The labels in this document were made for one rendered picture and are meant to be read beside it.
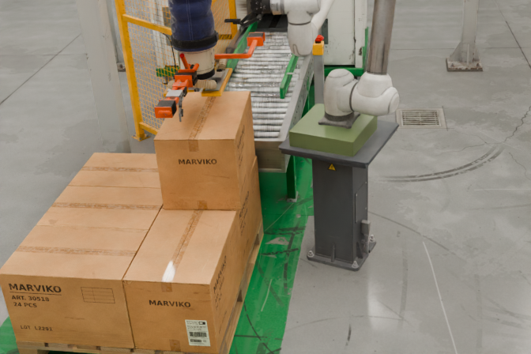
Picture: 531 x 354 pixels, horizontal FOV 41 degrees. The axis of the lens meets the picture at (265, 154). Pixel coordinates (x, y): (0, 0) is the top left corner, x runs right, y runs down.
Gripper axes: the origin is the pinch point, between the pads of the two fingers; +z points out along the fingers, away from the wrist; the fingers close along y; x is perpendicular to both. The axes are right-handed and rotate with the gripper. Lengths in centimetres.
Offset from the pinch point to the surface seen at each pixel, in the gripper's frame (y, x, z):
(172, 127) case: 64, 10, 34
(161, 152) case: 71, -4, 38
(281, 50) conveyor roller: 103, 238, 5
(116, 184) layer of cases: 104, 22, 74
